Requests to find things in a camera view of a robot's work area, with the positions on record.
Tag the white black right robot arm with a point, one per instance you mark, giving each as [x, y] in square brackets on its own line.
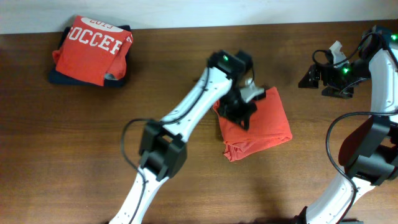
[368, 156]

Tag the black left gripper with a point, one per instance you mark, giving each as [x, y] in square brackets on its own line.
[244, 114]

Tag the orange McKinney Boyd soccer t-shirt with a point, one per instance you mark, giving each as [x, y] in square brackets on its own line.
[268, 127]

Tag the folded orange soccer shirt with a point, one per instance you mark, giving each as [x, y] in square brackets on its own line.
[93, 52]

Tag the folded navy blue shirt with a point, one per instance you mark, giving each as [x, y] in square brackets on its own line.
[55, 77]

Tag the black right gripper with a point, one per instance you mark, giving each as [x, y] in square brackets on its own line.
[328, 82]

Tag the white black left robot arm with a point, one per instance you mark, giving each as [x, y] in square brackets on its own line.
[163, 148]

